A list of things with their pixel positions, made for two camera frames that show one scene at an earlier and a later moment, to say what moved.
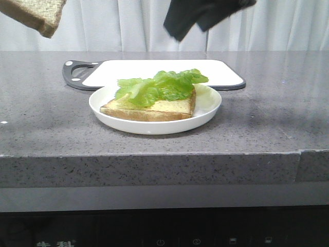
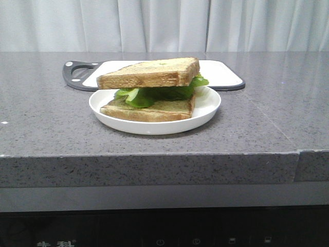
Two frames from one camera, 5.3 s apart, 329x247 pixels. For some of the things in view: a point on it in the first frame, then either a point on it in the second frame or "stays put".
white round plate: (206, 104) stays put
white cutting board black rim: (96, 74) stays put
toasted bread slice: (43, 15) -> (163, 72)
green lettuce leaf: (164, 86) stays put
